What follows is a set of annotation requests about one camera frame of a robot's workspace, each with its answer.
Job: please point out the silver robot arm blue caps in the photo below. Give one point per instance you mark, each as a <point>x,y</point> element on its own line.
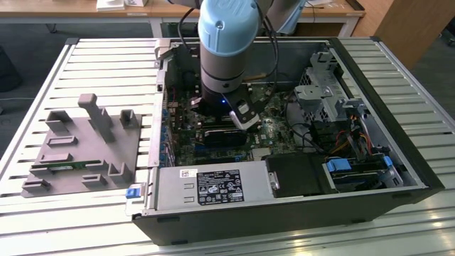
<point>222,66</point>

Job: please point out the black graphics card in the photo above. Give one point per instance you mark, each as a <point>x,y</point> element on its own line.
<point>223,138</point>

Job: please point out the green motherboard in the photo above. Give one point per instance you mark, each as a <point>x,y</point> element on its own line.
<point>280,138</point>

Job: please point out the silver chipset heatsink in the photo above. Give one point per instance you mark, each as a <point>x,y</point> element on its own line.
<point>260,154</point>

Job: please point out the silver metal drive cage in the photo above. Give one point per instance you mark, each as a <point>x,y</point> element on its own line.
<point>322,92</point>

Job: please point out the silver power supply unit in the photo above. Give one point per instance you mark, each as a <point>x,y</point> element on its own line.
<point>174,192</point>

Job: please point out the black plastic air shroud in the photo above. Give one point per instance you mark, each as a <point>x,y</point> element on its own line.
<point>302,173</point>

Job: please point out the grey parts rack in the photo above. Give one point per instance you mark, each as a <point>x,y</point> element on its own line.
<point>88,149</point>

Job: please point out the blue case latch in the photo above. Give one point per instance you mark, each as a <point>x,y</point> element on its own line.
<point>132,193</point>

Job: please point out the blue disk carrier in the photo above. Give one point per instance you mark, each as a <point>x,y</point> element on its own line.
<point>338,165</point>

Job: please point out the white box blue print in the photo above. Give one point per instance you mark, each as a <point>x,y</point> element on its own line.
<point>136,3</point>

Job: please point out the green RAM stick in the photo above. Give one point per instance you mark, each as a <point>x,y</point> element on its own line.
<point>80,163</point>

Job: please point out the white cardboard box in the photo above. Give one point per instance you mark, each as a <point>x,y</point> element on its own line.
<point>109,6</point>

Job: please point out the black PC case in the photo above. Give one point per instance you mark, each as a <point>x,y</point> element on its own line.
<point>248,226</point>

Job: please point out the wooden desk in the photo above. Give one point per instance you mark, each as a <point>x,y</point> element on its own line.
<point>71,12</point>

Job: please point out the blue plastic clip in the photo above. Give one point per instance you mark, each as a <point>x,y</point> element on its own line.
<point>387,162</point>

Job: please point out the wooden cabinet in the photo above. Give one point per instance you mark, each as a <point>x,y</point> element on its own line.
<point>408,32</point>

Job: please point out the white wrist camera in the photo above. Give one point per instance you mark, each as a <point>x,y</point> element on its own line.
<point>244,114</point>

